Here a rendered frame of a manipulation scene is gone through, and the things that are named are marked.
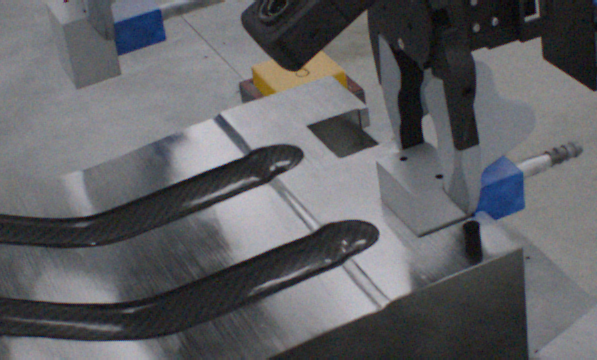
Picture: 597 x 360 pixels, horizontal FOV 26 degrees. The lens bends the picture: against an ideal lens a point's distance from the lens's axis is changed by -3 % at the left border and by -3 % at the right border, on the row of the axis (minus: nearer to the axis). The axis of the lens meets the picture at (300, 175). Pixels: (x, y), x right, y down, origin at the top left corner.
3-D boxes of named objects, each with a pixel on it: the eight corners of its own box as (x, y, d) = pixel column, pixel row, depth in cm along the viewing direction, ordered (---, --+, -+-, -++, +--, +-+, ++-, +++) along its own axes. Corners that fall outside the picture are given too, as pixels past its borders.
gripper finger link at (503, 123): (561, 197, 76) (532, 45, 73) (474, 233, 74) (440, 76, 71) (534, 185, 79) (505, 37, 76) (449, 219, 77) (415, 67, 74)
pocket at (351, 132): (372, 151, 93) (366, 104, 91) (408, 184, 89) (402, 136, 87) (313, 172, 92) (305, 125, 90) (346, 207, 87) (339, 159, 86)
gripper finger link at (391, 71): (486, 145, 83) (492, 29, 77) (403, 176, 82) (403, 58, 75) (461, 116, 85) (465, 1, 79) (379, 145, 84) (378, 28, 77)
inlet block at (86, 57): (217, 14, 104) (206, -48, 101) (240, 36, 100) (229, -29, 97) (60, 66, 100) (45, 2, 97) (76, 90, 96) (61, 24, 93)
